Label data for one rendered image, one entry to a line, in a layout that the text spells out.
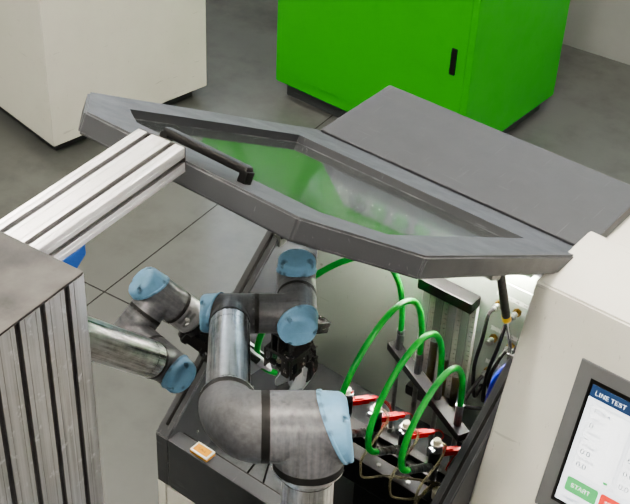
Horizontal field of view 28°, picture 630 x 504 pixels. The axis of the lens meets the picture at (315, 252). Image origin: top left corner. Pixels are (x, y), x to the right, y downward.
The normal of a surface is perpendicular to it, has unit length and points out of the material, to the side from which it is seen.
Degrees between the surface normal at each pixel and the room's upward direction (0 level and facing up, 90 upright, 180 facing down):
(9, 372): 90
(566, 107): 0
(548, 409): 76
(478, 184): 0
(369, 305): 90
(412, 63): 90
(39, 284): 0
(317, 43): 90
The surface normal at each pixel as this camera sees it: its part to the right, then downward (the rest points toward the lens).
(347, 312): -0.62, 0.46
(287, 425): 0.06, -0.16
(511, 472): -0.59, 0.25
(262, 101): 0.04, -0.79
